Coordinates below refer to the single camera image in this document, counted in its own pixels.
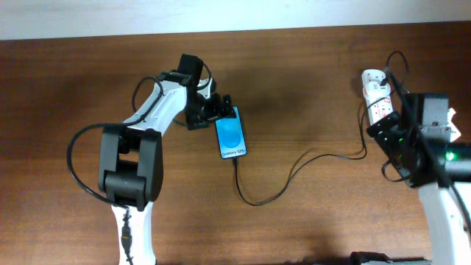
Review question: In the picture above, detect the blue smartphone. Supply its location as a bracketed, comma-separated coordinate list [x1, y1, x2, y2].
[215, 106, 247, 159]

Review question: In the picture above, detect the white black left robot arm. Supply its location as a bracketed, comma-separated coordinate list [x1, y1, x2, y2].
[97, 54, 236, 264]

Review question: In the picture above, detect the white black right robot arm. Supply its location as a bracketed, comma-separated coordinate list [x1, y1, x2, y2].
[367, 93, 470, 264]

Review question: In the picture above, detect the white USB charger plug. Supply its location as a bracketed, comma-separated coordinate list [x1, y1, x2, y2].
[363, 81, 391, 102]

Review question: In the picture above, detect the white power strip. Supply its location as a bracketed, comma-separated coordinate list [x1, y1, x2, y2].
[361, 69, 394, 125]

